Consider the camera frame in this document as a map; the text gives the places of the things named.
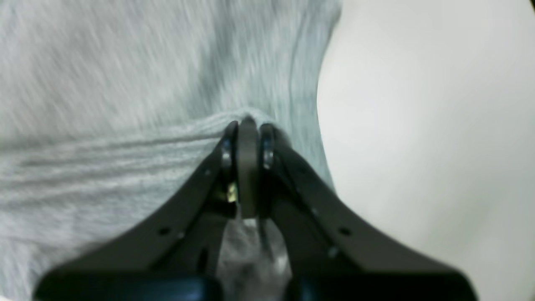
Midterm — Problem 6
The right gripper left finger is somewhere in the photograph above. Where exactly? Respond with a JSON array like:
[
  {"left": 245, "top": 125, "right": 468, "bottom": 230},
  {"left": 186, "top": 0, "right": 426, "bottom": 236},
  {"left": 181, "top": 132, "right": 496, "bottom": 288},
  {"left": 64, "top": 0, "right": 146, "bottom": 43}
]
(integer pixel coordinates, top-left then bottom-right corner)
[{"left": 33, "top": 121, "right": 239, "bottom": 301}]

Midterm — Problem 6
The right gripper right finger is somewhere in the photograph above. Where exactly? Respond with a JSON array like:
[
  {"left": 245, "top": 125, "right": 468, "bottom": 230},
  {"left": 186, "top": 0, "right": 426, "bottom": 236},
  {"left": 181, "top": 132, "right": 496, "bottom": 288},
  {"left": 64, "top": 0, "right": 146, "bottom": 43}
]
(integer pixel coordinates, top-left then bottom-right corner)
[{"left": 259, "top": 124, "right": 478, "bottom": 301}]

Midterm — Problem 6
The grey T-shirt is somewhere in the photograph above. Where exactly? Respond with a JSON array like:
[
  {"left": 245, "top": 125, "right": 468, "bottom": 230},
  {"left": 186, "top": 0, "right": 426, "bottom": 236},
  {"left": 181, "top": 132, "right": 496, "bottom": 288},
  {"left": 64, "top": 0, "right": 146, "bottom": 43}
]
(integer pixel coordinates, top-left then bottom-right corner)
[{"left": 1, "top": 0, "right": 342, "bottom": 301}]

